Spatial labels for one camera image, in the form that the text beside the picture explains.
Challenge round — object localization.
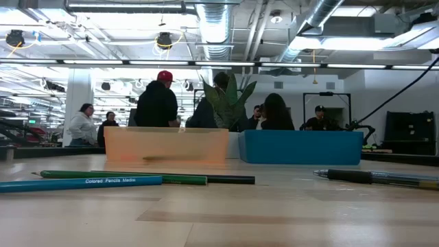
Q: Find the clear pen with black grip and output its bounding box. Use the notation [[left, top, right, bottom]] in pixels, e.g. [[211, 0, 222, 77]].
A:
[[312, 168, 439, 191]]

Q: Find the green colored pencil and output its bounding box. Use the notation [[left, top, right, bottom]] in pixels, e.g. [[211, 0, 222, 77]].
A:
[[31, 169, 209, 187]]

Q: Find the green snake plant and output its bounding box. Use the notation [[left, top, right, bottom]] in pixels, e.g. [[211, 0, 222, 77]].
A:
[[201, 73, 258, 132]]

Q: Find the person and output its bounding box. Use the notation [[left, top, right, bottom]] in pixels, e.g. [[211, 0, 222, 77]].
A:
[[187, 71, 231, 130], [133, 70, 179, 128], [246, 104, 264, 130], [67, 103, 98, 148], [97, 110, 119, 148], [260, 93, 296, 131], [300, 104, 344, 132]]

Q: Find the white plant pot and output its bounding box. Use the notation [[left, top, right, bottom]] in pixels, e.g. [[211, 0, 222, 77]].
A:
[[226, 131, 241, 160]]

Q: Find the translucent orange plastic tray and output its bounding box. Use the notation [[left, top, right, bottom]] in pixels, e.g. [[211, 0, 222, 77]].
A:
[[104, 126, 230, 163]]

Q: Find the blue plastic tray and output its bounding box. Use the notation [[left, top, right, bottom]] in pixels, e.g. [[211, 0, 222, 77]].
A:
[[238, 129, 364, 166]]

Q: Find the black articulated stand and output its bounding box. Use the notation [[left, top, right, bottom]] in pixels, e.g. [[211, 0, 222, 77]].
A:
[[345, 119, 377, 145]]

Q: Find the long ceiling light bar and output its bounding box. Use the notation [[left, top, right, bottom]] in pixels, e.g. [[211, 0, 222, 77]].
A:
[[0, 58, 439, 71]]

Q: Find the white pillar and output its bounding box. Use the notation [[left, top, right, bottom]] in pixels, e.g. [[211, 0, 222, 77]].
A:
[[62, 68, 95, 148]]

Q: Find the blue colored pencil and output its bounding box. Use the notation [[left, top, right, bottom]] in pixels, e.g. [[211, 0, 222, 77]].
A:
[[0, 175, 164, 193]]

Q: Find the black cabinet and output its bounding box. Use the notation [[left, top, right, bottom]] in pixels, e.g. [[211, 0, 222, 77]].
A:
[[383, 110, 437, 156]]

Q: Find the black ceiling cable reel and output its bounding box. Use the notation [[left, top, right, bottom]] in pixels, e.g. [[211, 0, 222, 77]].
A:
[[156, 31, 174, 51], [4, 29, 26, 49]]

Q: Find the yellow hanging cord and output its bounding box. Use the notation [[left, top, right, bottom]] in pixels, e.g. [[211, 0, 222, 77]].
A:
[[311, 49, 318, 85]]

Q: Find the black rectangular stand frame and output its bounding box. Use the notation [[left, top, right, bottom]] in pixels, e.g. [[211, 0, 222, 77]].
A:
[[302, 91, 353, 132]]

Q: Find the black cable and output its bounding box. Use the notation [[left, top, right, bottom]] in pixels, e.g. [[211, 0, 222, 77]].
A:
[[342, 54, 439, 131]]

